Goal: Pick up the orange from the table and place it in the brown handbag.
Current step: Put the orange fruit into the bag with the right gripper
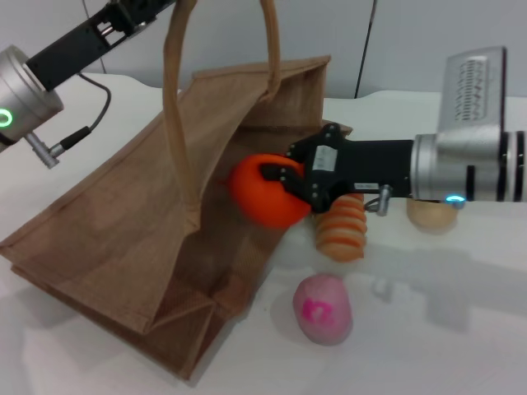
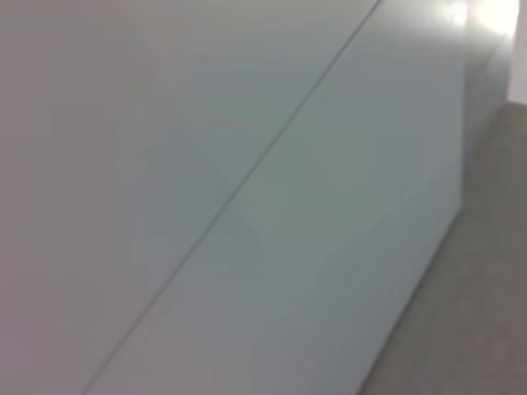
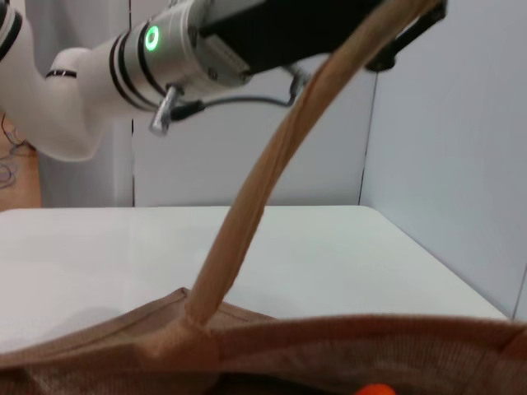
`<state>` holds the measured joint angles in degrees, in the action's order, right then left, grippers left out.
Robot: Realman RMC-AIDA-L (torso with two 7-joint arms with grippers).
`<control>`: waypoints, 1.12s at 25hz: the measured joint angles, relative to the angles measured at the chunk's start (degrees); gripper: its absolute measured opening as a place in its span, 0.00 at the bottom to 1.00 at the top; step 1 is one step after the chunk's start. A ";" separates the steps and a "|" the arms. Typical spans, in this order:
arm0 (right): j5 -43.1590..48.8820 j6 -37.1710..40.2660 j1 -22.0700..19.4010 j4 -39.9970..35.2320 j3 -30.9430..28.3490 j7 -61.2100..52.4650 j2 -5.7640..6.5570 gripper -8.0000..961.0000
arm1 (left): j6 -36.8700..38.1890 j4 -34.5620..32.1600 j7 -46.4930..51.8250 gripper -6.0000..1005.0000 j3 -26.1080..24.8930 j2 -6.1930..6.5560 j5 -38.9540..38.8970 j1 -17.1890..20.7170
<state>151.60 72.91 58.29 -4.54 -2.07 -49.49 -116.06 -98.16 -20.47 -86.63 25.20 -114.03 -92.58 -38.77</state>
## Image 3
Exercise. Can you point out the silver metal connector plug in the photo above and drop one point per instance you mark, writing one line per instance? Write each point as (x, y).
(164, 113)

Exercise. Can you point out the orange pear-shaped toy fruit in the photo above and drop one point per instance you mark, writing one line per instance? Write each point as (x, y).
(375, 389)

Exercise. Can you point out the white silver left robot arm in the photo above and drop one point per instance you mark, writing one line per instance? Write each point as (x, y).
(82, 94)

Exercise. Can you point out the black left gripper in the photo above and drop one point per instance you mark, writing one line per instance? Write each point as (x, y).
(284, 29)

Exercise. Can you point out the brown jute handbag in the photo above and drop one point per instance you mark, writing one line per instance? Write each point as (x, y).
(239, 354)

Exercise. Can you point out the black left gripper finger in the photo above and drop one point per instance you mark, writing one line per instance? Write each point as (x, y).
(432, 12)

